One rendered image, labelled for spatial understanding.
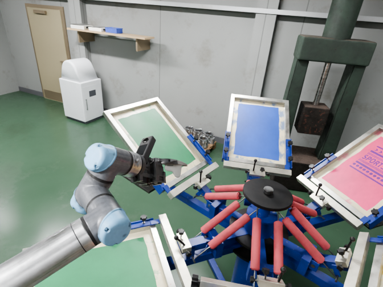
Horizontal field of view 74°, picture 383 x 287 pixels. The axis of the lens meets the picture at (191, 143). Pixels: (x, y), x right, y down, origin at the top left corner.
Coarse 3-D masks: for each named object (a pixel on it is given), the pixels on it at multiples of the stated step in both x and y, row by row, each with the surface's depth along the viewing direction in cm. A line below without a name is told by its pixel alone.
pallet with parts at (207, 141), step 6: (186, 126) 491; (186, 132) 485; (192, 132) 485; (198, 132) 473; (210, 132) 476; (198, 138) 449; (204, 138) 459; (210, 138) 469; (204, 144) 449; (210, 144) 472
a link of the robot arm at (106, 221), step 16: (96, 208) 60; (112, 208) 59; (80, 224) 57; (96, 224) 57; (112, 224) 56; (128, 224) 59; (48, 240) 54; (64, 240) 54; (80, 240) 55; (96, 240) 57; (112, 240) 57; (16, 256) 52; (32, 256) 52; (48, 256) 52; (64, 256) 54; (0, 272) 50; (16, 272) 50; (32, 272) 51; (48, 272) 53
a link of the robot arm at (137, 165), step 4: (132, 152) 75; (136, 156) 75; (136, 160) 73; (140, 160) 75; (136, 164) 74; (140, 164) 75; (132, 168) 72; (136, 168) 74; (140, 168) 75; (132, 172) 73; (136, 172) 74; (124, 176) 74; (128, 176) 74; (132, 176) 75
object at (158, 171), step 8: (144, 160) 77; (152, 160) 83; (144, 168) 77; (152, 168) 82; (160, 168) 84; (136, 176) 80; (144, 176) 78; (152, 176) 81; (160, 176) 82; (152, 184) 85
